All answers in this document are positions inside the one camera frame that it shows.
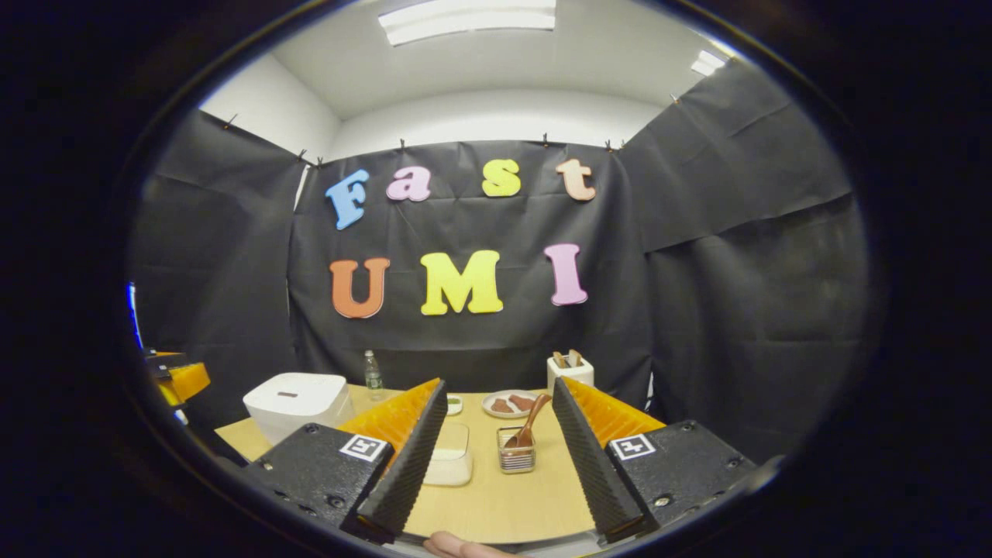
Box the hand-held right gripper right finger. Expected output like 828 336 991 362
552 377 756 543

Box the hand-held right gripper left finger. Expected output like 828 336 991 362
246 377 449 543

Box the clear box of rice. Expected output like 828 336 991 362
422 421 474 487

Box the wooden spoon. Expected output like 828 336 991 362
504 394 553 450

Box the metal wire chopstick holder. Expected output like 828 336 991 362
497 425 537 474

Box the white rice cooker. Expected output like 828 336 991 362
243 373 356 446

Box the clear plastic water bottle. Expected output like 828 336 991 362
363 350 385 401

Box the white toaster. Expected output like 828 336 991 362
546 355 595 394

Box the white round plate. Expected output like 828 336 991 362
481 389 543 419

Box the black backdrop cloth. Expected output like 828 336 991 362
128 58 869 466

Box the large ceiling light panel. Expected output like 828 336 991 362
378 0 557 46

